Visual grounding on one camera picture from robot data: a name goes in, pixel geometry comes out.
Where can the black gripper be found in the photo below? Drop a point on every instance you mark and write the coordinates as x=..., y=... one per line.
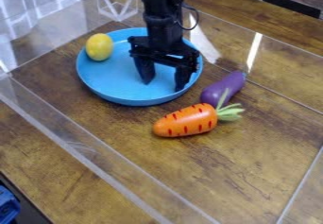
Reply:
x=163, y=46

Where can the blue round tray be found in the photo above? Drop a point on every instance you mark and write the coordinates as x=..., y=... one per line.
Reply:
x=113, y=79

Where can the yellow toy lemon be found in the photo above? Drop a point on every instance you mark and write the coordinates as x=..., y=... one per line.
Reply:
x=99, y=47

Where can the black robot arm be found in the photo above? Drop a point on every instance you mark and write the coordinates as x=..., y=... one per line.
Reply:
x=163, y=7

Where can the purple toy eggplant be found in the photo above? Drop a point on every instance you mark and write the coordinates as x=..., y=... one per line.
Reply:
x=231, y=83

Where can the orange toy carrot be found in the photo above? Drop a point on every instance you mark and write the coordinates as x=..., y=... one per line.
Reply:
x=196, y=119

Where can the blue object at corner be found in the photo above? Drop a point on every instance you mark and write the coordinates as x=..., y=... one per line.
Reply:
x=9, y=206

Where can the clear acrylic enclosure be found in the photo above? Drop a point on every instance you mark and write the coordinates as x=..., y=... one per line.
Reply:
x=227, y=155

